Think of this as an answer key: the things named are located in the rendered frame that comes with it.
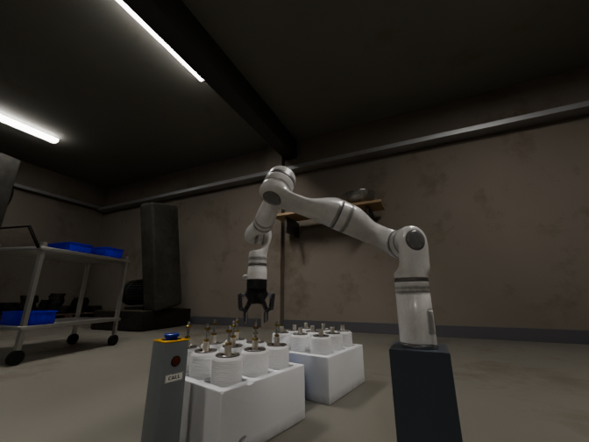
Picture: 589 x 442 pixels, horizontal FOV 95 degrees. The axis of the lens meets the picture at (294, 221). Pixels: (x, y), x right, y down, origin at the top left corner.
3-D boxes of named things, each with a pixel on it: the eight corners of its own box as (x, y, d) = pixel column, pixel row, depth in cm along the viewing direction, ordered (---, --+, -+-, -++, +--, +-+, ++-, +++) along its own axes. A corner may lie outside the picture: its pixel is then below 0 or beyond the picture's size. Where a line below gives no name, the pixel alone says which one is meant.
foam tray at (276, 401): (305, 418, 99) (304, 364, 104) (216, 472, 69) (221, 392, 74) (235, 395, 122) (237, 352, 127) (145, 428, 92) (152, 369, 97)
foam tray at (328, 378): (365, 381, 141) (362, 344, 146) (329, 405, 110) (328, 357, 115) (302, 370, 163) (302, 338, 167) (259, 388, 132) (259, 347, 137)
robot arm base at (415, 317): (436, 345, 75) (429, 281, 80) (438, 350, 67) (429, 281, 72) (401, 342, 79) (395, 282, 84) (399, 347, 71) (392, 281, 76)
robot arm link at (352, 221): (337, 206, 87) (347, 196, 78) (412, 238, 88) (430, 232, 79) (327, 231, 84) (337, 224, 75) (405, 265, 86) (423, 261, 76)
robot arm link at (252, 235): (243, 231, 109) (249, 212, 98) (265, 232, 112) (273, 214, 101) (243, 246, 106) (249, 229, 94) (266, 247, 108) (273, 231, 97)
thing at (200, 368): (207, 403, 95) (210, 347, 100) (222, 411, 88) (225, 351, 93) (180, 411, 88) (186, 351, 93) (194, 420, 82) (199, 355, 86)
